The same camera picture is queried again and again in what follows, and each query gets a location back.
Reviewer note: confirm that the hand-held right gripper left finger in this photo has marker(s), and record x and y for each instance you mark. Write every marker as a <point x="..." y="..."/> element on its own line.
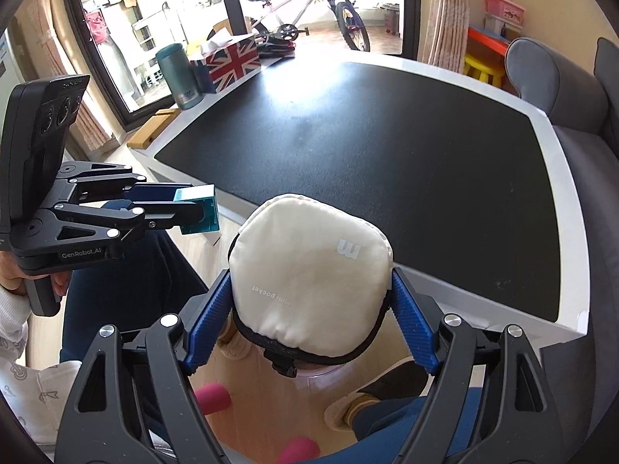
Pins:
<point x="208" y="319"/>

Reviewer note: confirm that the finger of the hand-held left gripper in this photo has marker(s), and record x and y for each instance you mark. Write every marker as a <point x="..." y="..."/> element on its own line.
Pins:
<point x="164" y="215"/>
<point x="150" y="192"/>

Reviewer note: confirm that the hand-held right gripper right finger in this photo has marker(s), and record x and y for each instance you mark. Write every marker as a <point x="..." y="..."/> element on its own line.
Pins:
<point x="416" y="324"/>

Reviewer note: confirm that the teal toy building block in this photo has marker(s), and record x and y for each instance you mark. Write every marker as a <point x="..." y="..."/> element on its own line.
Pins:
<point x="205" y="212"/>

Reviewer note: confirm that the pink translucent trash bin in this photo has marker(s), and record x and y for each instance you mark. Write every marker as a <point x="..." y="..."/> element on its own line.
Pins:
<point x="329" y="377"/>

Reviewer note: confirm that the white round zip pouch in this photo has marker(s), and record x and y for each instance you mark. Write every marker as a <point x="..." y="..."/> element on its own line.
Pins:
<point x="309" y="275"/>

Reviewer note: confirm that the person's left forearm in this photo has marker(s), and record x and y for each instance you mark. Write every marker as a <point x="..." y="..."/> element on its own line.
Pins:
<point x="12" y="314"/>

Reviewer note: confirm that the person's left hand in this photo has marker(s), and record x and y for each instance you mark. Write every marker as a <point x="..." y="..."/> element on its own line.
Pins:
<point x="12" y="275"/>

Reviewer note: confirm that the person's left slipper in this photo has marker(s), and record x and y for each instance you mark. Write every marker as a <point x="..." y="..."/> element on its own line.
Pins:
<point x="234" y="343"/>

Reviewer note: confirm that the person's slipper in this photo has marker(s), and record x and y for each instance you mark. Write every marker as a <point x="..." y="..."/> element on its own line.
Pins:
<point x="234" y="343"/>
<point x="387" y="386"/>

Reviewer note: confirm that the wooden block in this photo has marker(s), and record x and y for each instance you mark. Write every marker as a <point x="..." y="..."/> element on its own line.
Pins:
<point x="150" y="130"/>

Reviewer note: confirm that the pink pleated curtain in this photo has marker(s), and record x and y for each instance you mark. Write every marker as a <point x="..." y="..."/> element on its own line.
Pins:
<point x="449" y="14"/>
<point x="82" y="116"/>

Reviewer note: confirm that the person's right slipper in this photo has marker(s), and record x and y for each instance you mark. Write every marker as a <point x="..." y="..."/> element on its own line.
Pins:
<point x="387" y="386"/>

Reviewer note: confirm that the person's left leg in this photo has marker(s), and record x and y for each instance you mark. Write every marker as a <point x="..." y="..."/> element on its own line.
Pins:
<point x="130" y="280"/>

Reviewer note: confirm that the person's leg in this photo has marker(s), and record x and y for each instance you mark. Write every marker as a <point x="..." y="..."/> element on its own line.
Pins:
<point x="396" y="430"/>
<point x="130" y="280"/>

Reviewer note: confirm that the person's right leg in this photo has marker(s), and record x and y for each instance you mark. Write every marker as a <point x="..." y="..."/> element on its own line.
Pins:
<point x="396" y="430"/>

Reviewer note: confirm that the teal thermos flask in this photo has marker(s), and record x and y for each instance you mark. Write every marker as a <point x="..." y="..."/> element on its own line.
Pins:
<point x="179" y="77"/>

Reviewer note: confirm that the pink hanging garment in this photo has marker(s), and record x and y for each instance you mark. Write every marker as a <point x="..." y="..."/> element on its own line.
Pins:
<point x="95" y="24"/>

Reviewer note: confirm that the flag print tissue box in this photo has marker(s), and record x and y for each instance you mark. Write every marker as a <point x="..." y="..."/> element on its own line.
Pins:
<point x="232" y="65"/>

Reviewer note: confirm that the white metal rack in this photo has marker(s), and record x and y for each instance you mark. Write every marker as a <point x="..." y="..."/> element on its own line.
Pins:
<point x="154" y="34"/>

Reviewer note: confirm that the black table mat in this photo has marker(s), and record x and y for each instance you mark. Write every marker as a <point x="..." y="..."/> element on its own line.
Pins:
<point x="387" y="154"/>

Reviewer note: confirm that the person's white printed shirt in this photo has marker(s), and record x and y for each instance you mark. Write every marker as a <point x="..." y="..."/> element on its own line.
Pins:
<point x="38" y="391"/>

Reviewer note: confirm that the white table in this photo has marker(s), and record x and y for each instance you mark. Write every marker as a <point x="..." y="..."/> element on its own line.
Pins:
<point x="566" y="179"/>

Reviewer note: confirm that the yellow plastic stool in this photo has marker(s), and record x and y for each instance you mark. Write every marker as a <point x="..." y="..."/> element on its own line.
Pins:
<point x="483" y="70"/>

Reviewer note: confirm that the grey sofa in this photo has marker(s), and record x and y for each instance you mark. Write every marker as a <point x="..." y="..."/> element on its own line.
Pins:
<point x="546" y="72"/>

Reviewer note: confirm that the red small table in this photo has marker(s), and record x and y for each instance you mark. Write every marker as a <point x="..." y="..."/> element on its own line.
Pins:
<point x="486" y="41"/>

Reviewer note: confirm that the pink plastic basket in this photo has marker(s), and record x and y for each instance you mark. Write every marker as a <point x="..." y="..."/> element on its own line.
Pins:
<point x="505" y="9"/>

